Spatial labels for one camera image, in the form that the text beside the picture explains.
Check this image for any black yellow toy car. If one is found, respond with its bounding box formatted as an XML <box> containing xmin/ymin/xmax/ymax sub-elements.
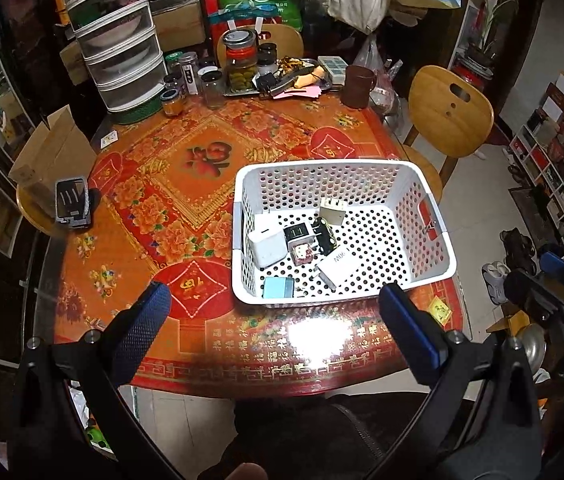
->
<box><xmin>311</xmin><ymin>217</ymin><xmax>338</xmax><ymax>256</ymax></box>

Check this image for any black green digital charger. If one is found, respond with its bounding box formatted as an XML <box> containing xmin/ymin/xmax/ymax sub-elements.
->
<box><xmin>283</xmin><ymin>222</ymin><xmax>313</xmax><ymax>248</ymax></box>

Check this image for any beige plug adapter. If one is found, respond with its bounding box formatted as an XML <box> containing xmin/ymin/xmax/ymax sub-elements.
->
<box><xmin>319</xmin><ymin>197</ymin><xmax>348</xmax><ymax>226</ymax></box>

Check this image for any white stacked drawer organizer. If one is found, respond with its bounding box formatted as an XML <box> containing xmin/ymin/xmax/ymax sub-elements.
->
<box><xmin>64</xmin><ymin>0</ymin><xmax>167</xmax><ymax>115</ymax></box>

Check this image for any white cube charger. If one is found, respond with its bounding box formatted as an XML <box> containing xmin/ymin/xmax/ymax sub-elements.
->
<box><xmin>247</xmin><ymin>214</ymin><xmax>287</xmax><ymax>269</ymax></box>

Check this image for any glass jar of pickles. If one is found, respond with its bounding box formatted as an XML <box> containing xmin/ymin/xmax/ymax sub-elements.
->
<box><xmin>222</xmin><ymin>28</ymin><xmax>258</xmax><ymax>92</ymax></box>

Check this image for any white flat power adapter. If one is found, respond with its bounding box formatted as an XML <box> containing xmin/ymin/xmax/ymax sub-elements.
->
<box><xmin>315</xmin><ymin>247</ymin><xmax>361</xmax><ymax>292</ymax></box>

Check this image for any white perforated plastic basket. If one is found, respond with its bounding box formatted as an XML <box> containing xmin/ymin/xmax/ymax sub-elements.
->
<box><xmin>232</xmin><ymin>159</ymin><xmax>457</xmax><ymax>308</ymax></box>

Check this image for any brown cardboard box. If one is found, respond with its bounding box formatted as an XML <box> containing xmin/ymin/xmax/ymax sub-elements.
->
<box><xmin>8</xmin><ymin>105</ymin><xmax>96</xmax><ymax>205</ymax></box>

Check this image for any round wooden stool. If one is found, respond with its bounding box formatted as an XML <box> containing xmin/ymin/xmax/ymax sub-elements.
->
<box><xmin>16</xmin><ymin>185</ymin><xmax>67</xmax><ymax>238</ymax></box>

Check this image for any grey black phone stand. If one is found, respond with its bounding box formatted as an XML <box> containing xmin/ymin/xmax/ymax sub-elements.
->
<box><xmin>54</xmin><ymin>177</ymin><xmax>102</xmax><ymax>231</ymax></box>

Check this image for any small orange jar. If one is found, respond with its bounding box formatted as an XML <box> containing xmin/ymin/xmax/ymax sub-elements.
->
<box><xmin>160</xmin><ymin>88</ymin><xmax>186</xmax><ymax>118</ymax></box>

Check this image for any wooden chair with holes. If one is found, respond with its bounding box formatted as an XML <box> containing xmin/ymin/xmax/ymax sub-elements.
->
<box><xmin>402</xmin><ymin>65</ymin><xmax>495</xmax><ymax>200</ymax></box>

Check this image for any pink paper sheet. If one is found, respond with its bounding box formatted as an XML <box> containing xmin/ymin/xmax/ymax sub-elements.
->
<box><xmin>273</xmin><ymin>84</ymin><xmax>322</xmax><ymax>100</ymax></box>

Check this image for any clear glass jar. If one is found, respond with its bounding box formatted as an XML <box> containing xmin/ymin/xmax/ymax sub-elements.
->
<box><xmin>201</xmin><ymin>70</ymin><xmax>225</xmax><ymax>110</ymax></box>

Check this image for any Hello Kitty charger plug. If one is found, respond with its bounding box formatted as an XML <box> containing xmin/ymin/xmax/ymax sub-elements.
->
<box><xmin>289</xmin><ymin>243</ymin><xmax>314</xmax><ymax>266</ymax></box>

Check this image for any teal charger plug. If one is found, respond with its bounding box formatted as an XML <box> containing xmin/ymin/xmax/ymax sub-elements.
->
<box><xmin>262</xmin><ymin>276</ymin><xmax>295</xmax><ymax>299</ymax></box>

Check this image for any brown mug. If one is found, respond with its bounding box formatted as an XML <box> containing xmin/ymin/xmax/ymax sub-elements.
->
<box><xmin>340</xmin><ymin>65</ymin><xmax>376</xmax><ymax>110</ymax></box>

